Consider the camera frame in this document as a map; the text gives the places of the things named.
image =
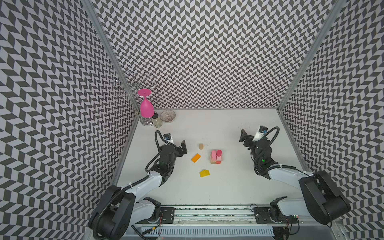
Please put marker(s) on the orange rectangular block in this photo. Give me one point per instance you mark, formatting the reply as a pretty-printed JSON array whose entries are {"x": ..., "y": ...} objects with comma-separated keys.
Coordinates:
[{"x": 195, "y": 158}]

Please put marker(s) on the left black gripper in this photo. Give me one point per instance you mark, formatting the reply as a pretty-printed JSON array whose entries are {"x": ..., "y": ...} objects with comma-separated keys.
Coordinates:
[{"x": 180, "y": 152}]

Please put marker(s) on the small striped bowl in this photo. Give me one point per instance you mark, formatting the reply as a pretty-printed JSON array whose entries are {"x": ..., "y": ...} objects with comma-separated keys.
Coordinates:
[{"x": 168, "y": 116}]

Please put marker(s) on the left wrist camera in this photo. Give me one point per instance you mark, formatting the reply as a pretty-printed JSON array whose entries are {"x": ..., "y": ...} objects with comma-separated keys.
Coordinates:
[{"x": 168, "y": 138}]

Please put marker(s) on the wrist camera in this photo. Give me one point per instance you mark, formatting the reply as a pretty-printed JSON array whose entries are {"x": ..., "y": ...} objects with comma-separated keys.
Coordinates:
[
  {"x": 261, "y": 132},
  {"x": 168, "y": 138}
]

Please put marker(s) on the glass spice jar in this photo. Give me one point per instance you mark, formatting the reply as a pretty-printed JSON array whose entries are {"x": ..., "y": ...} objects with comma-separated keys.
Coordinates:
[{"x": 157, "y": 121}]

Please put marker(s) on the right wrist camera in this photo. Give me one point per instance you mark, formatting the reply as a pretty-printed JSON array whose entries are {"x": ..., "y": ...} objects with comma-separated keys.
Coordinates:
[{"x": 261, "y": 132}]

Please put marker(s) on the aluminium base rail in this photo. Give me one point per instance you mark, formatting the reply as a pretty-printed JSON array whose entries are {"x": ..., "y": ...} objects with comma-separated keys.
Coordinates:
[{"x": 216, "y": 214}]

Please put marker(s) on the pink plastic wine glass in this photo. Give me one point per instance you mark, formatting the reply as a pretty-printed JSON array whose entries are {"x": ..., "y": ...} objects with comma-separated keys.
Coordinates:
[{"x": 146, "y": 107}]

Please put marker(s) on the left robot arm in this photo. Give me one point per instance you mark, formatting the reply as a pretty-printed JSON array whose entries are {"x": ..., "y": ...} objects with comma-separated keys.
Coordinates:
[{"x": 122, "y": 207}]

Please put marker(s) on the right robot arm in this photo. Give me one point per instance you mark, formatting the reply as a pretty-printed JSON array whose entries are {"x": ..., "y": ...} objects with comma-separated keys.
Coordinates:
[{"x": 321, "y": 198}]

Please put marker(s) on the yellow house-shaped block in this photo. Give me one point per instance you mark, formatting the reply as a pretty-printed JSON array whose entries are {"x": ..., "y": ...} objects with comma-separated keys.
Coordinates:
[{"x": 204, "y": 173}]

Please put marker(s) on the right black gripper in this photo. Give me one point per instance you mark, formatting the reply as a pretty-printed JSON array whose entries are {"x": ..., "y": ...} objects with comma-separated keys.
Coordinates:
[{"x": 251, "y": 141}]

